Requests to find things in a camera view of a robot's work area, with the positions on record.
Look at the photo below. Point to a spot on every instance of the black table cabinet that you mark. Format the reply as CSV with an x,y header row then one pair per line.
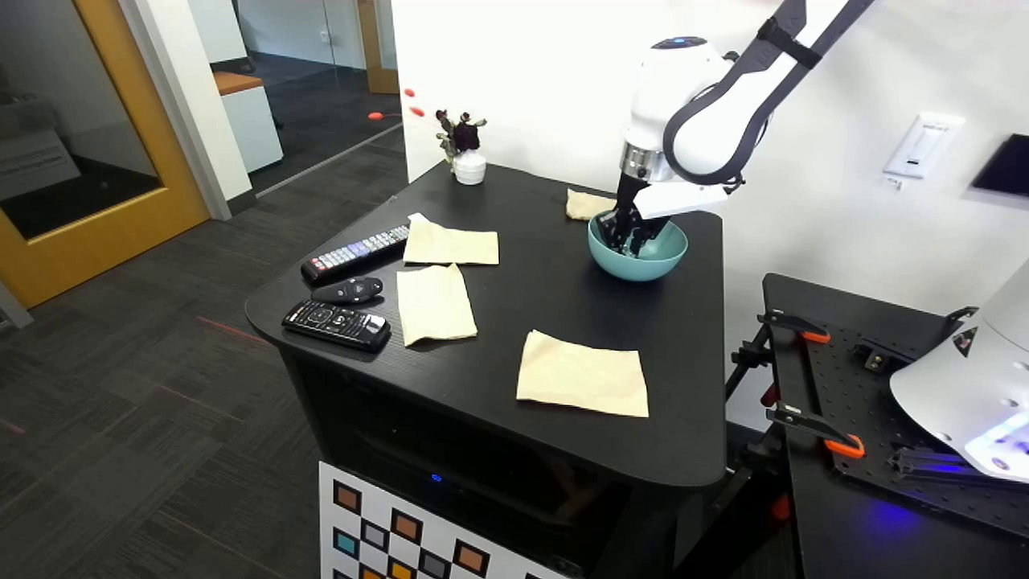
x,y
585,494

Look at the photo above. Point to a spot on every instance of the colour checker board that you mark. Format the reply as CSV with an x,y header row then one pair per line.
x,y
368,533

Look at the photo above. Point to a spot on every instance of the orange-handled clamp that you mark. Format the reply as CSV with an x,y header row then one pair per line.
x,y
799,326
834,439

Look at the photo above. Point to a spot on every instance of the white round flower vase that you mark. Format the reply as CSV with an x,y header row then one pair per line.
x,y
471,168

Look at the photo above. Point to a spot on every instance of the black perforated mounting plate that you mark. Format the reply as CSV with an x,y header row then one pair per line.
x,y
904,479

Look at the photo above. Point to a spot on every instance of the long grey-buttoned remote control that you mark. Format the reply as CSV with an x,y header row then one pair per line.
x,y
355,255

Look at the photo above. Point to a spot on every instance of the orange-handled clamp upper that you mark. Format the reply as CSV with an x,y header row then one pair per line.
x,y
799,326

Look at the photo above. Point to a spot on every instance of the white wall switch plate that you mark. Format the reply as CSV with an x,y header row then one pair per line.
x,y
924,142

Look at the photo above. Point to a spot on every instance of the white paper napkin left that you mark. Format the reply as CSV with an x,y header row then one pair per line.
x,y
583,377

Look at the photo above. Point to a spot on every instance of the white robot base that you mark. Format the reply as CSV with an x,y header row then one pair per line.
x,y
972,386

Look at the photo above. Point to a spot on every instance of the black remote control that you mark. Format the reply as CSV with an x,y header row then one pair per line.
x,y
339,326

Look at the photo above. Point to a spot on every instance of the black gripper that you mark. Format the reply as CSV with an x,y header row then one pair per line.
x,y
623,227

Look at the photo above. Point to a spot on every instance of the orange-handled clamp lower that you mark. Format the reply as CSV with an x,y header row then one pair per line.
x,y
834,439

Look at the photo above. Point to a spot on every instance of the yellow wooden door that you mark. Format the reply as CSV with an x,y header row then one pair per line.
x,y
90,173

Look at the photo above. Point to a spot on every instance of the white paper napkin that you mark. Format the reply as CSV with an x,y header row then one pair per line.
x,y
431,305
431,242
583,377

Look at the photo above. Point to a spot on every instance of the teal blue bowl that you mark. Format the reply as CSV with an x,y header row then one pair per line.
x,y
640,265

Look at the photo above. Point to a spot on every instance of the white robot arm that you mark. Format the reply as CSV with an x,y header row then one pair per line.
x,y
698,115

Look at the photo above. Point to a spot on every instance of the white paper napkin right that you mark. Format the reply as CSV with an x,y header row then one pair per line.
x,y
431,242

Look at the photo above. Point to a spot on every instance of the small black oval remote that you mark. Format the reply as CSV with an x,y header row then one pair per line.
x,y
359,290

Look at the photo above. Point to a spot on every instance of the white paper napkin middle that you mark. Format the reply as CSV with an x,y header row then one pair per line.
x,y
431,305

